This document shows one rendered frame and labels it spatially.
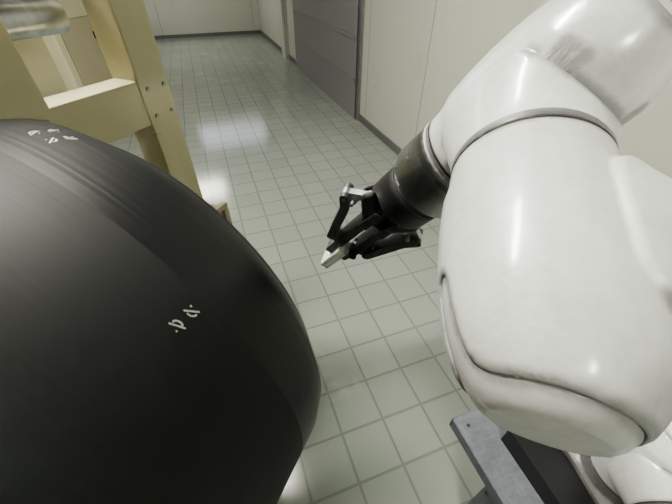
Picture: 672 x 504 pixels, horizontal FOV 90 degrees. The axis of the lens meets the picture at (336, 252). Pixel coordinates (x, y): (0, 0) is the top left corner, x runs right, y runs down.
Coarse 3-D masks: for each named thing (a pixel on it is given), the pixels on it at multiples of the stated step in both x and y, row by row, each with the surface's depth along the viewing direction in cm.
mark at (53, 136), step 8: (40, 128) 31; (48, 128) 31; (56, 128) 32; (32, 136) 29; (40, 136) 29; (48, 136) 29; (56, 136) 30; (64, 136) 30; (72, 136) 31; (48, 144) 29; (56, 144) 29
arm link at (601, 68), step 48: (576, 0) 20; (624, 0) 19; (528, 48) 22; (576, 48) 20; (624, 48) 19; (480, 96) 24; (528, 96) 21; (576, 96) 20; (624, 96) 20; (432, 144) 30
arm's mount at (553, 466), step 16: (512, 448) 85; (528, 448) 81; (544, 448) 81; (528, 464) 80; (544, 464) 79; (560, 464) 78; (544, 480) 76; (560, 480) 76; (576, 480) 76; (544, 496) 77; (560, 496) 74; (576, 496) 74
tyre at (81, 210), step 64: (0, 128) 30; (64, 128) 32; (0, 192) 24; (64, 192) 26; (128, 192) 28; (192, 192) 35; (0, 256) 22; (64, 256) 23; (128, 256) 26; (192, 256) 28; (256, 256) 36; (0, 320) 20; (64, 320) 22; (128, 320) 24; (256, 320) 31; (0, 384) 19; (64, 384) 20; (128, 384) 23; (192, 384) 25; (256, 384) 30; (320, 384) 43; (0, 448) 18; (64, 448) 20; (128, 448) 22; (192, 448) 25; (256, 448) 30
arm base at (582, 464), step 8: (568, 456) 79; (576, 456) 78; (584, 456) 76; (576, 464) 77; (584, 464) 76; (592, 464) 74; (576, 472) 77; (584, 472) 75; (592, 472) 74; (584, 480) 75; (592, 480) 74; (600, 480) 72; (592, 488) 74; (600, 488) 72; (608, 488) 70; (592, 496) 74; (600, 496) 72; (608, 496) 71; (616, 496) 70
